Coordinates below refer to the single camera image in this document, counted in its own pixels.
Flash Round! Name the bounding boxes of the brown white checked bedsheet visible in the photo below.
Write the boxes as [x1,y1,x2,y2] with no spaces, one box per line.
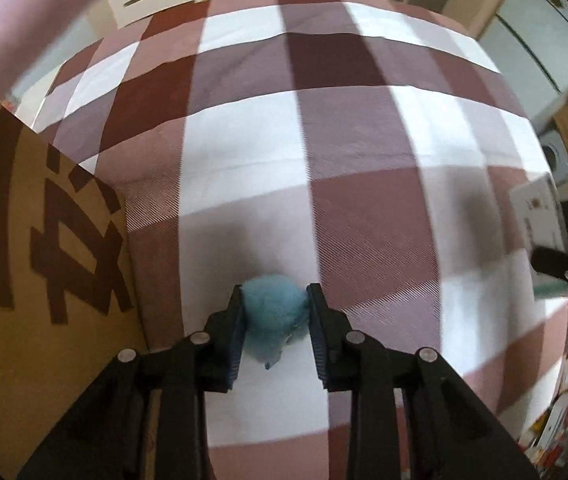
[1,0,568,480]

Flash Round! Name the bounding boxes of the brown cardboard box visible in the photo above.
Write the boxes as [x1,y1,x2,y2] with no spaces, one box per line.
[0,107,147,480]

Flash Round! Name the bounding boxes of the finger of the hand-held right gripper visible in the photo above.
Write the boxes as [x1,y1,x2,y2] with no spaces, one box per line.
[531,246,568,281]

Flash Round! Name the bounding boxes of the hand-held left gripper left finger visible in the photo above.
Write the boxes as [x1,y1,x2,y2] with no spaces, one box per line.
[16,284,248,480]

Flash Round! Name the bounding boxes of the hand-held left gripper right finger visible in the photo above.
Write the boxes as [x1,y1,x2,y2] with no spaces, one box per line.
[307,282,539,480]

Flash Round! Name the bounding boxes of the white teal-striped medicine box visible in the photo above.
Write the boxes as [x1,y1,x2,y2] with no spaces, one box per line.
[511,175,568,300]

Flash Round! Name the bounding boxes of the blue pom-pom hair clip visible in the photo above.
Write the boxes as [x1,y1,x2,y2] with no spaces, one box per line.
[241,275,311,371]

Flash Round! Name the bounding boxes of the grey washing machine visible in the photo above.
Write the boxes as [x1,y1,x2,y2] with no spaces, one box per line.
[541,130,568,183]

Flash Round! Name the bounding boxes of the white wardrobe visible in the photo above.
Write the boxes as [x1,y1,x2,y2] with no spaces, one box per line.
[478,0,568,111]

